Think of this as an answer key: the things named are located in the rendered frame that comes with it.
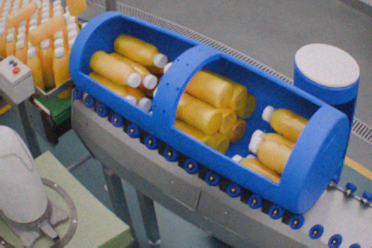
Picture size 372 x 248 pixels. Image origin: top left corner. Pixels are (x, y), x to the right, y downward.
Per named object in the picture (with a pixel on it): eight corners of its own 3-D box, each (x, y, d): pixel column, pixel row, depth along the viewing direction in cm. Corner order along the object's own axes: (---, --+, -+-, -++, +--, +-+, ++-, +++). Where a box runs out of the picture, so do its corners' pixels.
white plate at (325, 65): (280, 54, 170) (280, 57, 171) (330, 94, 151) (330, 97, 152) (326, 37, 181) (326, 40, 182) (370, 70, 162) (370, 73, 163)
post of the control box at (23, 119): (71, 249, 228) (14, 93, 167) (66, 245, 230) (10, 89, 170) (76, 246, 230) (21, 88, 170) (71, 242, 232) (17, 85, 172)
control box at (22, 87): (17, 105, 161) (12, 82, 155) (-2, 86, 172) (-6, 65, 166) (35, 92, 167) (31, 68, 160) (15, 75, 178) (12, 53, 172)
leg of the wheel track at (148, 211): (154, 248, 232) (136, 158, 194) (146, 242, 235) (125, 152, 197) (163, 242, 235) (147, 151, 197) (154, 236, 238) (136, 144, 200)
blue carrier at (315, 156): (291, 233, 121) (301, 167, 101) (78, 105, 170) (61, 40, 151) (343, 166, 134) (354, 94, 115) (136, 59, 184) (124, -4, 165)
